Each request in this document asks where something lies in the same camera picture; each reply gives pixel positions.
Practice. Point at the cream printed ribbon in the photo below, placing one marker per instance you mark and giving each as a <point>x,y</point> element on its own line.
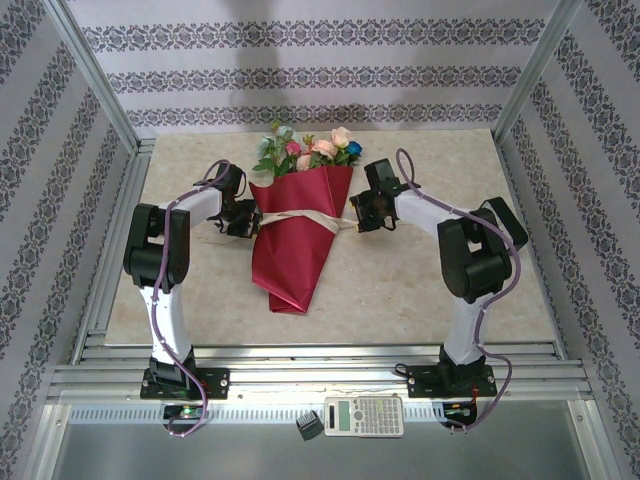
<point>300,216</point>

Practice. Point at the green-lit controller board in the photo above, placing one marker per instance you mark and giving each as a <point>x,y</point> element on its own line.
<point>186,411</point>
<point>457,411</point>

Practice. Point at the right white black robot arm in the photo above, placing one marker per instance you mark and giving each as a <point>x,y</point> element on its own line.
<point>465,325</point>

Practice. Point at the left green-lit controller board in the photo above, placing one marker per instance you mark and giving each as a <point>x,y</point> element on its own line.
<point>186,411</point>

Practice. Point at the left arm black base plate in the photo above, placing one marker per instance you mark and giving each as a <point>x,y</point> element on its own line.
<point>215,382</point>

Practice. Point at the pale teal flower stem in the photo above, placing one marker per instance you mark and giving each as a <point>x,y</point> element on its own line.
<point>285,133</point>

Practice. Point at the white scientific calculator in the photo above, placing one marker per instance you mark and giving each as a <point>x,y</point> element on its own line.
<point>362,416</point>

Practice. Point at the magenta pink rose stem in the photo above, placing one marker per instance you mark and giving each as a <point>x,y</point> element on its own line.
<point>294,148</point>

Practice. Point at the burgundy wrapping paper sheet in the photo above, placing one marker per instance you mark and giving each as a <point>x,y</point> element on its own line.
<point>290,260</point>

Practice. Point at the aluminium profile frame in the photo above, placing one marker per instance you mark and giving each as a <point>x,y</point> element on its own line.
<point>350,370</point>

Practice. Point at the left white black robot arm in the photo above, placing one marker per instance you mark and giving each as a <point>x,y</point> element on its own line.
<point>167,320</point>

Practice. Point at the right green-lit controller board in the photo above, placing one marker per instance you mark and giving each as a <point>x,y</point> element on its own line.
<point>457,411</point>

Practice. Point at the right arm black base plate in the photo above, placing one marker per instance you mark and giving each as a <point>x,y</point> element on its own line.
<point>422,381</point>

